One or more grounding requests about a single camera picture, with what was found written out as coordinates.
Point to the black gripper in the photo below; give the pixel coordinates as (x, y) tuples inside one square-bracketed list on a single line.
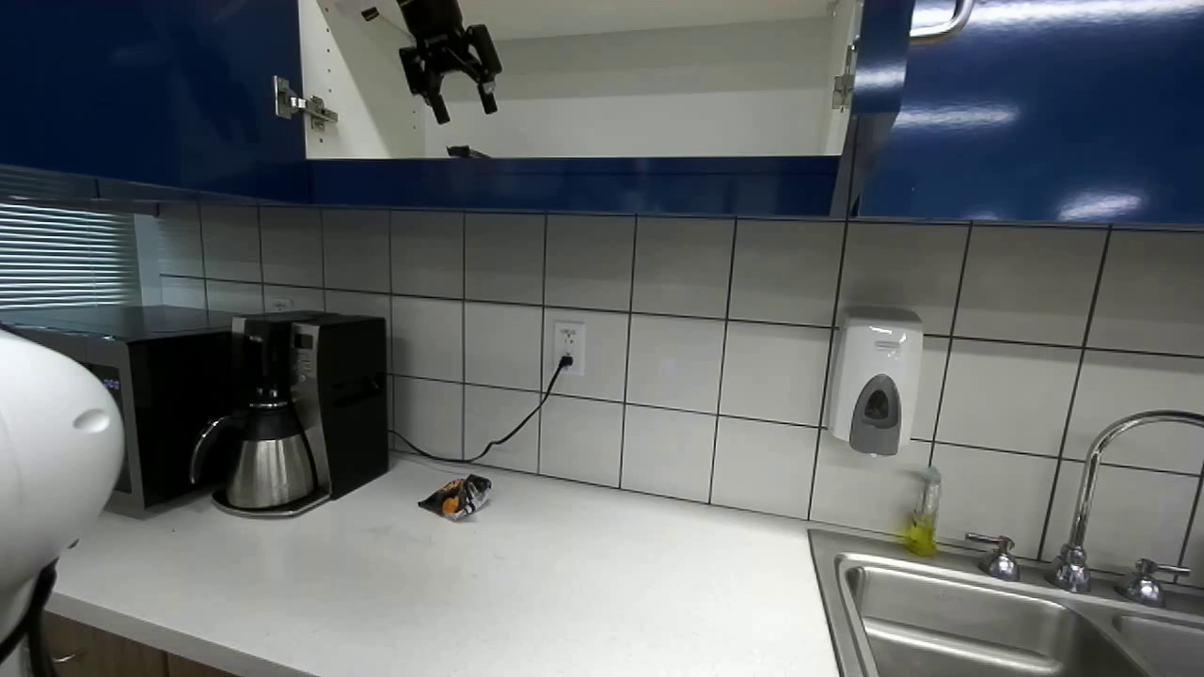
[(444, 41)]

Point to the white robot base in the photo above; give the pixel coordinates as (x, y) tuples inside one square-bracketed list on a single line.
[(60, 445)]

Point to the open white blue cabinet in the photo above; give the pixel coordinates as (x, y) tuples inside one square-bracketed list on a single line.
[(613, 105)]

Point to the left blue cabinet door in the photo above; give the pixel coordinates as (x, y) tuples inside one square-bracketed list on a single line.
[(151, 91)]

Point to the blue cabinet door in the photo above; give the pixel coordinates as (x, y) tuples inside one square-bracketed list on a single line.
[(1046, 110), (151, 91)]

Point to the black steel coffee maker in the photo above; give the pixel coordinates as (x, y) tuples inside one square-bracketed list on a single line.
[(341, 388)]

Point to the black orange snack packet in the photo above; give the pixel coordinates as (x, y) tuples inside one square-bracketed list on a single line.
[(459, 499)]

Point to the steel coffee carafe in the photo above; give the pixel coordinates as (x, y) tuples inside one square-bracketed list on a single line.
[(272, 463)]

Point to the white soap dispenser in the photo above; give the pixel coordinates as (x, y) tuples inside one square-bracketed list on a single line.
[(875, 392)]

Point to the yellow dish soap bottle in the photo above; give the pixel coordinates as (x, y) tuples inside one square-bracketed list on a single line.
[(920, 530)]

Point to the stainless steel sink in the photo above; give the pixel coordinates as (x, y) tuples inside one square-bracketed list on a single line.
[(901, 614)]

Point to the white wall outlet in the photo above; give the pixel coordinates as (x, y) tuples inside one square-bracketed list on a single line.
[(570, 348)]

